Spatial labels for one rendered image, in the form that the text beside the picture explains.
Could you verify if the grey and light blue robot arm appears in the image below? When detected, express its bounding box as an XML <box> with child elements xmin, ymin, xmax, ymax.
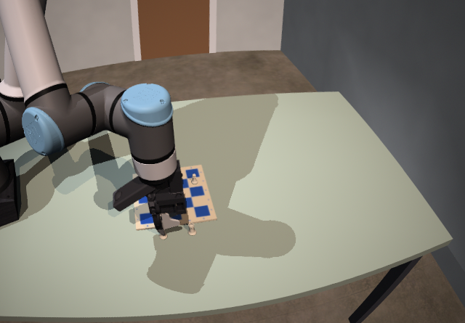
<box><xmin>0</xmin><ymin>0</ymin><xmax>177</xmax><ymax>211</ymax></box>

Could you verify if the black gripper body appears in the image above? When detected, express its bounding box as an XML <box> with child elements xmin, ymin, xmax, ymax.
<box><xmin>143</xmin><ymin>160</ymin><xmax>187</xmax><ymax>215</ymax></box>

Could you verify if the blue and cream chessboard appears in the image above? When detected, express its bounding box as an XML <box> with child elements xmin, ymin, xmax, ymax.
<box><xmin>134</xmin><ymin>165</ymin><xmax>217</xmax><ymax>230</ymax></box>

